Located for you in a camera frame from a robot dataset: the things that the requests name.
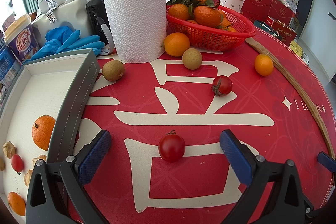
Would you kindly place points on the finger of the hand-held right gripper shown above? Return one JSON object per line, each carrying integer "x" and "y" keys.
{"x": 326, "y": 161}
{"x": 309, "y": 209}

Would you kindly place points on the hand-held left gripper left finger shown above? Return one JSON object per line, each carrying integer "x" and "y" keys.
{"x": 94, "y": 158}

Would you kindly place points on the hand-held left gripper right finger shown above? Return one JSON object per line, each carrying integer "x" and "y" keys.
{"x": 235, "y": 158}

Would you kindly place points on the dried husk physalis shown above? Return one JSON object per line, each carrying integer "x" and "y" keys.
{"x": 38, "y": 158}
{"x": 9, "y": 149}
{"x": 28, "y": 176}

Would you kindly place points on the large orange tangerine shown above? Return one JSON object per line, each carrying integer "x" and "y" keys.
{"x": 43, "y": 132}
{"x": 15, "y": 203}

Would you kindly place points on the red cherry tomato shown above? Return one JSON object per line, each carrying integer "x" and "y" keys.
{"x": 221, "y": 85}
{"x": 17, "y": 163}
{"x": 172, "y": 147}

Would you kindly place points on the grey tray with white lining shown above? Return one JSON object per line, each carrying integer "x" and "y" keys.
{"x": 39, "y": 92}

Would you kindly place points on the brown kiwi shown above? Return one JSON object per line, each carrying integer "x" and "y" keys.
{"x": 192, "y": 58}
{"x": 113, "y": 70}

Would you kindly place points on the small smooth orange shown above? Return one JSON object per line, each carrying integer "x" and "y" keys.
{"x": 263, "y": 64}
{"x": 177, "y": 44}

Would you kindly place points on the red printed table mat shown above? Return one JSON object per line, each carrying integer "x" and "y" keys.
{"x": 262, "y": 113}

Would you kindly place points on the long wooden stick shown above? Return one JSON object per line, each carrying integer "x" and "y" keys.
{"x": 302, "y": 90}

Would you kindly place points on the yellow green carton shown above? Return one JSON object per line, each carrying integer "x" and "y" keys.
{"x": 298, "y": 49}

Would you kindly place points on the blue rubber gloves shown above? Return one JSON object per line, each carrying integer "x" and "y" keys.
{"x": 65, "y": 40}

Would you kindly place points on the red plastic basket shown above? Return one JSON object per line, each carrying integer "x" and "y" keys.
{"x": 210, "y": 37}

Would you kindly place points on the blue snack box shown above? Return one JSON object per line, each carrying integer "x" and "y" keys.
{"x": 8, "y": 66}

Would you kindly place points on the dark green gift box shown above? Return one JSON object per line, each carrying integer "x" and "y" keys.
{"x": 262, "y": 27}

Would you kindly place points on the purple milk tea cup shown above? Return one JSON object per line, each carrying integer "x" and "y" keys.
{"x": 22, "y": 40}

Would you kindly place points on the white paper towel roll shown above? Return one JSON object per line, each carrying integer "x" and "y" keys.
{"x": 136, "y": 24}

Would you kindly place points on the pile of leafy tangerines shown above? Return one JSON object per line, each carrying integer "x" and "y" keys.
{"x": 207, "y": 15}

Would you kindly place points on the white ceramic container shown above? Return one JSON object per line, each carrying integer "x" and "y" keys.
{"x": 71, "y": 14}

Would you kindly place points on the black portable speaker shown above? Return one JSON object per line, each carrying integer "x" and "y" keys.
{"x": 93, "y": 11}

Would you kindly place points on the white paper cup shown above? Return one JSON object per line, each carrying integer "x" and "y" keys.
{"x": 232, "y": 2}

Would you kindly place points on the large red gift box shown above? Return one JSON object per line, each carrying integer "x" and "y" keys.
{"x": 257, "y": 3}

